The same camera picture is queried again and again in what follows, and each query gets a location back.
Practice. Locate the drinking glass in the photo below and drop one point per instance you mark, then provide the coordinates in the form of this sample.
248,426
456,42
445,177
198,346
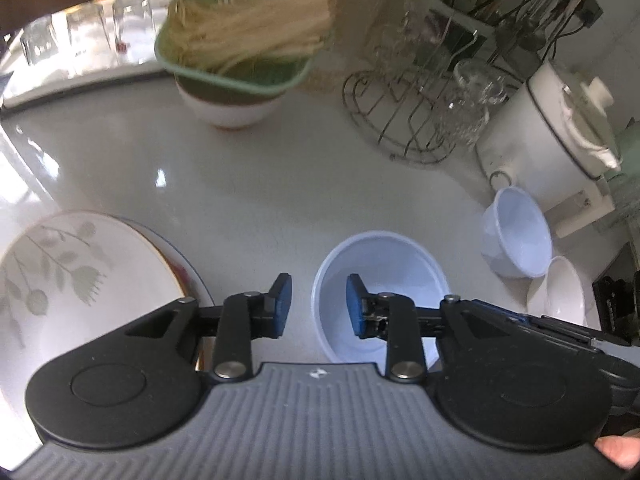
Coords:
37,40
86,35
132,27

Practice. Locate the dark-rimmed leaf pattern plate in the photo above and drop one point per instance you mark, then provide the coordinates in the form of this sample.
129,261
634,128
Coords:
196,294

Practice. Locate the white bowl with red foot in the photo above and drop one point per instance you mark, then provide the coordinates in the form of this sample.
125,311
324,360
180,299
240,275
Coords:
230,112

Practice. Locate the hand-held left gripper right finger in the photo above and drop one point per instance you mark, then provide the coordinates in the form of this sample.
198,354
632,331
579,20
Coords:
356,310

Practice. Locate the green colander basket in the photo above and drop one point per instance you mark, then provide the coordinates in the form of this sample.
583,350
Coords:
240,82

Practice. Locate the gold-rimmed leaf pattern plate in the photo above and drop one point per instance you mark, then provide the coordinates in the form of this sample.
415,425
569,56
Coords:
75,270

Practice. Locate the red-lidded plastic jar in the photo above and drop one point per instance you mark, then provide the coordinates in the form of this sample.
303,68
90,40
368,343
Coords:
360,10

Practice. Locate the pale green pitcher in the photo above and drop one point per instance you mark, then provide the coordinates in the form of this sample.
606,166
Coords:
627,195

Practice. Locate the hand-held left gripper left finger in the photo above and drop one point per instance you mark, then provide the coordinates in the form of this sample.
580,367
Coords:
282,305

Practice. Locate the person's right hand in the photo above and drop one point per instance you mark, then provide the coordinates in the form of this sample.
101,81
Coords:
617,452

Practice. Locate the glass mug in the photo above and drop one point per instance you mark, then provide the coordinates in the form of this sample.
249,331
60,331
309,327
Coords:
415,30
475,85

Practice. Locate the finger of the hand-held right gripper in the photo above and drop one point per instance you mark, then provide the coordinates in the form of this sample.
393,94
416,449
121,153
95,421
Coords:
560,332

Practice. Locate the black power strip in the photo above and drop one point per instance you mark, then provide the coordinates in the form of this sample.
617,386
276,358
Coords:
590,10

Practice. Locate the cutlery holder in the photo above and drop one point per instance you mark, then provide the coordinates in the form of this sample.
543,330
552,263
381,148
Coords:
452,7

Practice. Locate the pale blue bowl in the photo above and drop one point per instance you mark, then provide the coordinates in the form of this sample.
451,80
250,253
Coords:
390,265
520,240

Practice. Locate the white electric pot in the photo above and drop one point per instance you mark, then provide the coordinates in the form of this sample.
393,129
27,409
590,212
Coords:
550,150

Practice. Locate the bundle of dried noodles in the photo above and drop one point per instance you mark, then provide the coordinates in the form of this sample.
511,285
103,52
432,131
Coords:
250,35

